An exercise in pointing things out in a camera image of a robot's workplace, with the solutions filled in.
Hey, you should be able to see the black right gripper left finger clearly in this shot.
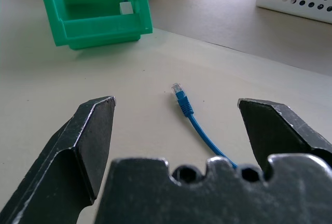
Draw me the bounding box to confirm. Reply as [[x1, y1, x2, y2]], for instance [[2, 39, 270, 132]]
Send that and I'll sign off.
[[0, 95, 115, 224]]

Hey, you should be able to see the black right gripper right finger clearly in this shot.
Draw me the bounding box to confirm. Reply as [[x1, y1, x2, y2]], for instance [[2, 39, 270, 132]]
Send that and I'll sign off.
[[238, 97, 332, 173]]

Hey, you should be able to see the small grey square block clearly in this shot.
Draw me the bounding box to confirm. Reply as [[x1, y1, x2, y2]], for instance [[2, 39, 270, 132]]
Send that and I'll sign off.
[[119, 1, 134, 16]]

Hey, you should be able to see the green plastic bin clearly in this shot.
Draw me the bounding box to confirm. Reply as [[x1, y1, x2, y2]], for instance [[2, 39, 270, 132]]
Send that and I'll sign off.
[[39, 0, 154, 50]]

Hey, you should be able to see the blue Ethernet cable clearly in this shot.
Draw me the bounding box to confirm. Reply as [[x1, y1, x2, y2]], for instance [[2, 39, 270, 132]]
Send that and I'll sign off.
[[171, 82, 239, 170]]

